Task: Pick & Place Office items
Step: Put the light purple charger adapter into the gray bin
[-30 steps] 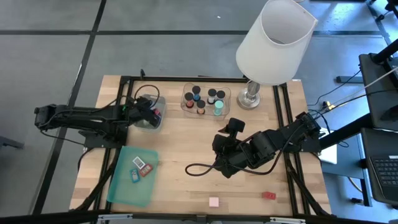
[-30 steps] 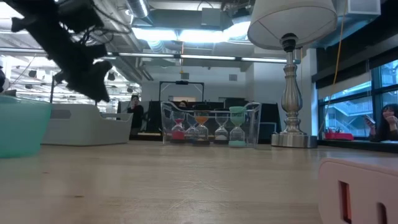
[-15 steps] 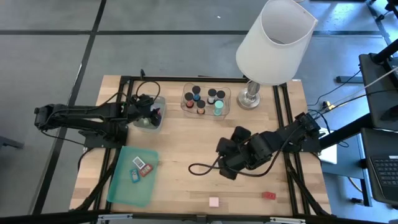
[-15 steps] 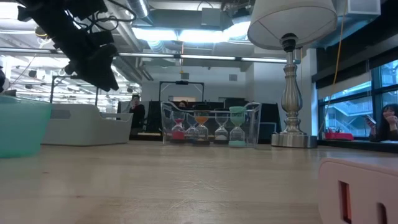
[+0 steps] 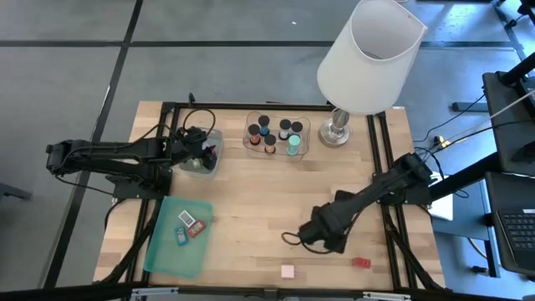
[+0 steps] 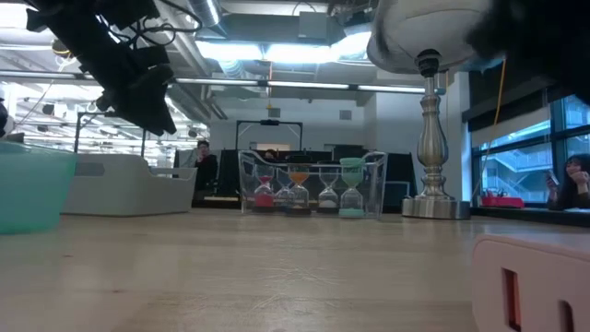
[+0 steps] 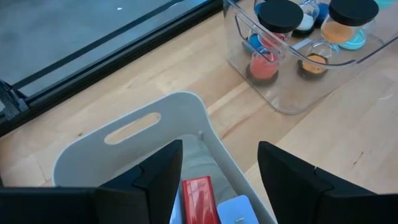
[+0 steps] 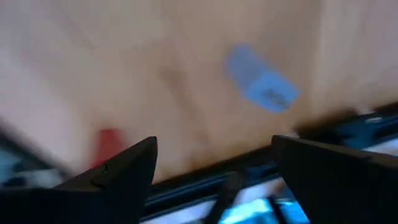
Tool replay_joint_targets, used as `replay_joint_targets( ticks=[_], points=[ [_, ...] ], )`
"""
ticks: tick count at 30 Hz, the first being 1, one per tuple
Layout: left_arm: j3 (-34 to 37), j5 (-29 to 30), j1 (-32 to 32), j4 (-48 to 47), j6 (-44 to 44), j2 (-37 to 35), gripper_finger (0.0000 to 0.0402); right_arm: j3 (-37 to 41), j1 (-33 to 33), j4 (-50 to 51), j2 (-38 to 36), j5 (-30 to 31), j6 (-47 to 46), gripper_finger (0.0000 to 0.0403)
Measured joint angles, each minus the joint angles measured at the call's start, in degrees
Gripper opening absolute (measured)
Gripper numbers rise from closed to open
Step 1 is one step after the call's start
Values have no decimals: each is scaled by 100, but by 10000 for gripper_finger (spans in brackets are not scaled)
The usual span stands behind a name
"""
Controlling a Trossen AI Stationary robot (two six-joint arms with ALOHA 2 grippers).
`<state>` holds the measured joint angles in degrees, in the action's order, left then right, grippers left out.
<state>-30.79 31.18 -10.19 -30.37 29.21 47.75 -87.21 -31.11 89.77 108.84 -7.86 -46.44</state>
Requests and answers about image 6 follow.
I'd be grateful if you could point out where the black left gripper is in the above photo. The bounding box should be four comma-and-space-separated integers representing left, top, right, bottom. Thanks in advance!
25, 0, 179, 137

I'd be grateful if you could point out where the red sand hourglass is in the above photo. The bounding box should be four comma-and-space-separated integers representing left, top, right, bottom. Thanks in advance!
254, 163, 277, 214

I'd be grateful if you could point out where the orange sand hourglass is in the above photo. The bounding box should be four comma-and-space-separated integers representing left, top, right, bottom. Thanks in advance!
284, 155, 313, 217

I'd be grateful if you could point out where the mint green hourglass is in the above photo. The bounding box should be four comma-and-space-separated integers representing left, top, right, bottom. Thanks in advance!
338, 157, 369, 219

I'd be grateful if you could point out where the pink USB charger block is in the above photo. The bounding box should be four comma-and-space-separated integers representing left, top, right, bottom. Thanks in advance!
470, 232, 590, 332

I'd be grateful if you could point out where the grey plastic bin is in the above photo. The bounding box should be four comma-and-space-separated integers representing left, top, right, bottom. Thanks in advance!
61, 153, 198, 218

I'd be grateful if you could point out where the teal plastic bin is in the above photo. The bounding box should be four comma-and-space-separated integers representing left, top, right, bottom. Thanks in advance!
0, 140, 78, 235

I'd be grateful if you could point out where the silver table lamp white shade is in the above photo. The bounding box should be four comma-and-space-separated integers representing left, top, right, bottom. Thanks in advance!
367, 0, 499, 220

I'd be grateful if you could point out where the ceiling light strip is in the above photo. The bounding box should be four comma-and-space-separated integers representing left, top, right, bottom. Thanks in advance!
174, 77, 428, 93

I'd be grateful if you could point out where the red tray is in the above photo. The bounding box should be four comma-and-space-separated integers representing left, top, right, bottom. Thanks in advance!
478, 193, 525, 209

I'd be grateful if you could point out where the grey ceiling box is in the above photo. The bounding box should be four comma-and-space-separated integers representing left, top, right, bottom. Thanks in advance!
298, 11, 329, 41

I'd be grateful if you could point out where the clear plastic bin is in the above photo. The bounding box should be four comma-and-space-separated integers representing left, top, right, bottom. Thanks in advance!
238, 149, 389, 219

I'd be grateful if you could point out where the black stand frame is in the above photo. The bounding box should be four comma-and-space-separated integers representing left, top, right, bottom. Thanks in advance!
73, 112, 148, 158
235, 119, 304, 151

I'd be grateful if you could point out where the yellow cable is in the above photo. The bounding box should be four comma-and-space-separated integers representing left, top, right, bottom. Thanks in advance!
491, 58, 508, 128

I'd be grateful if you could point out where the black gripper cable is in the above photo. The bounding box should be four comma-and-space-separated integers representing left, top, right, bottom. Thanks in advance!
124, 0, 204, 50

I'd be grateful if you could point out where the silver air duct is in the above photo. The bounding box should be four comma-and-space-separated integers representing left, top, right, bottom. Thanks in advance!
186, 0, 222, 28

